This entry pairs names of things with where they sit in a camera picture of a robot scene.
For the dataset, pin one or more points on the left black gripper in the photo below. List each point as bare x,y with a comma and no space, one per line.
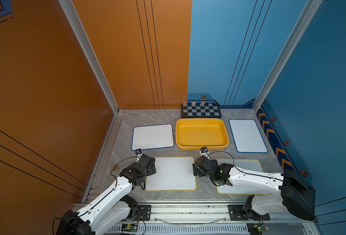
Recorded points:
152,169

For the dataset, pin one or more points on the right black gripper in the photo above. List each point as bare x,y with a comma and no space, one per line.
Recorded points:
198,171

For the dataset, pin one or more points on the yellow-framed whiteboard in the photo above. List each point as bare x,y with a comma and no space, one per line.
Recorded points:
172,174
244,164

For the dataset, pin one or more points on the yellow plastic storage box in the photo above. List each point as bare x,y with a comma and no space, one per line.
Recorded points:
195,133

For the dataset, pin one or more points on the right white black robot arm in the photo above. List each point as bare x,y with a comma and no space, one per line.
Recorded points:
283,192

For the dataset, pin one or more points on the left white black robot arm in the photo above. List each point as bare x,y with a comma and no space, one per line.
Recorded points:
111,206

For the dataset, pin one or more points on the left blue-framed whiteboard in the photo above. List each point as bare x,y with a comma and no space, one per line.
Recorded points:
153,137

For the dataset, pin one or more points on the blue-framed whiteboard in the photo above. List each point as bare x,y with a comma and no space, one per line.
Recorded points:
153,137
247,136

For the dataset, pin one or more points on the right blue-framed whiteboard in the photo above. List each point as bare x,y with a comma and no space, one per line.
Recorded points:
247,136

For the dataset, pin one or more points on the small brass knob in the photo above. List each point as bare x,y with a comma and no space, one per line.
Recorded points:
116,168

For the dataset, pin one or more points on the left green circuit board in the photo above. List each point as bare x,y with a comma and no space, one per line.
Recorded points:
129,228

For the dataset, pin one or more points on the green circuit board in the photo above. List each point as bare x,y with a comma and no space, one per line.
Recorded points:
257,229
129,228

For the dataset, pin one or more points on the black grey checkerboard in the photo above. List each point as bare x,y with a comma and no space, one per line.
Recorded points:
200,110

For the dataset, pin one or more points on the right green circuit board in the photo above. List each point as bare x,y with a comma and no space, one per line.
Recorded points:
257,229

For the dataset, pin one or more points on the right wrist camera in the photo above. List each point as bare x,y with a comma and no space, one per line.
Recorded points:
204,151

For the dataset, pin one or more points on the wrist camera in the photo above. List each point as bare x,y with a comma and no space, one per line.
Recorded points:
204,151
138,152

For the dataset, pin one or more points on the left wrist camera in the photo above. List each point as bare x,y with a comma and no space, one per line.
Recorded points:
138,152

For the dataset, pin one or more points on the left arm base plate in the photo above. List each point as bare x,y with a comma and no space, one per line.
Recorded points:
140,212

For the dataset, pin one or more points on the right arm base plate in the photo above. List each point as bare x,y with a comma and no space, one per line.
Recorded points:
237,213

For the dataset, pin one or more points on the aluminium front rail frame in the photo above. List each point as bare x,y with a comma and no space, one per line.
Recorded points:
186,212

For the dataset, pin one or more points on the left aluminium corner post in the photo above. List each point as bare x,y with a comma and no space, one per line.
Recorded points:
82,37

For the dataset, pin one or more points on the aluminium corner post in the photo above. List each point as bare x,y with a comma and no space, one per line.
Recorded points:
297,32
82,37

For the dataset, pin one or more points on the right aluminium corner post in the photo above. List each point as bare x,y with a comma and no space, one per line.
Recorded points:
297,32

